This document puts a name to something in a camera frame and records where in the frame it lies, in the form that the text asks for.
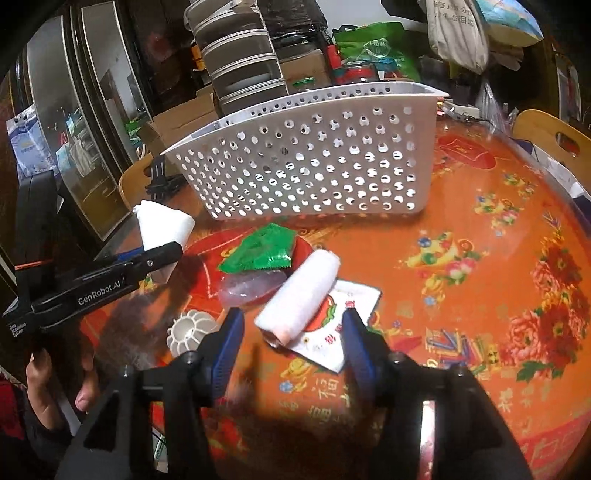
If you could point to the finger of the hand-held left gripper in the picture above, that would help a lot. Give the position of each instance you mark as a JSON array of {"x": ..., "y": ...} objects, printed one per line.
[
  {"x": 154, "y": 259},
  {"x": 121, "y": 256}
]

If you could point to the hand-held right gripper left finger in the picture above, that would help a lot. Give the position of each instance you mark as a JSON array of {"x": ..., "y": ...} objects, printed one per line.
[{"x": 228, "y": 344}]

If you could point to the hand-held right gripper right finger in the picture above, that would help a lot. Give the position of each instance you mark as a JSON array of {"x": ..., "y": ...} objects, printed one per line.
[{"x": 358, "y": 353}]

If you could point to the white tissue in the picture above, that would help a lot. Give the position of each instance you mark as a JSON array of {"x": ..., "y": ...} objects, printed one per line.
[{"x": 161, "y": 226}]

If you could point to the white towel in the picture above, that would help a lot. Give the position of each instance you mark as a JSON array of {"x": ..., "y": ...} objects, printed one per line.
[{"x": 300, "y": 295}]

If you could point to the white perforated plastic basket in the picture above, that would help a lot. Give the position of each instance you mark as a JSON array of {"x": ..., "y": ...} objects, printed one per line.
[{"x": 300, "y": 152}]

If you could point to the person's left hand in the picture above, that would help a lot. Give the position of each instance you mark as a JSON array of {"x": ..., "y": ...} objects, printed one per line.
[{"x": 87, "y": 392}]

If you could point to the white flower-shaped plastic piece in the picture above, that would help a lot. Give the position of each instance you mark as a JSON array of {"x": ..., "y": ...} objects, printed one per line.
[{"x": 187, "y": 330}]

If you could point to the white sachet with red print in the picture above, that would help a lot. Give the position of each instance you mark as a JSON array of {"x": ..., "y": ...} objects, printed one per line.
[{"x": 356, "y": 295}]

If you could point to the clear plastic bag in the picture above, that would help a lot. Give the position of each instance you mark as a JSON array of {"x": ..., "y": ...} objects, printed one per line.
[{"x": 249, "y": 288}]

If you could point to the plain wooden chair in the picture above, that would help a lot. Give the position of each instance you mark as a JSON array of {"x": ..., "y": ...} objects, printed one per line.
[{"x": 131, "y": 182}]

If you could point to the black clamp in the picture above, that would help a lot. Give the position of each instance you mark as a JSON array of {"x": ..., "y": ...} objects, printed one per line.
[{"x": 159, "y": 177}]

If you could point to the blue and white packet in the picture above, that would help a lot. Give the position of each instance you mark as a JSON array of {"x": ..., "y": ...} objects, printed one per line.
[{"x": 27, "y": 138}]

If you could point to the green foil packet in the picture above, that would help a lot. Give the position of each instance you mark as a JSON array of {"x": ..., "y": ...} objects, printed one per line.
[{"x": 258, "y": 251}]

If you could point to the large cardboard box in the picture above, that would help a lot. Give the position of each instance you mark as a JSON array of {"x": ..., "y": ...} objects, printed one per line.
[{"x": 184, "y": 120}]

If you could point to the dark cabinet with glass doors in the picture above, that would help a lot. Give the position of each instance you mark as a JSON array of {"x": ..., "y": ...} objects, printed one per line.
[{"x": 51, "y": 83}]

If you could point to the grey stacked storage drawers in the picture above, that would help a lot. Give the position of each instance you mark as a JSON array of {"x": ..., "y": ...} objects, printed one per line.
[{"x": 240, "y": 55}]

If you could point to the small cardboard box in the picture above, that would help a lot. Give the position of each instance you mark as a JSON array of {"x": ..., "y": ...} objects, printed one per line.
[{"x": 304, "y": 67}]

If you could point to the white power strip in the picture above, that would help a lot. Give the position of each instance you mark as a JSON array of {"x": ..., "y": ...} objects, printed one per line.
[{"x": 461, "y": 112}]

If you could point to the red glass jar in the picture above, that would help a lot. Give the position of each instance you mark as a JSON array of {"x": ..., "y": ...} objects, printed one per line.
[{"x": 358, "y": 74}]

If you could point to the green shopping bag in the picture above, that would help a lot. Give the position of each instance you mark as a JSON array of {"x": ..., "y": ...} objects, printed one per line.
[{"x": 369, "y": 39}]

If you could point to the white tote bag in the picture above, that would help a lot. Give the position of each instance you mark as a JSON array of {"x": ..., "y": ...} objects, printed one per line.
[{"x": 455, "y": 32}]

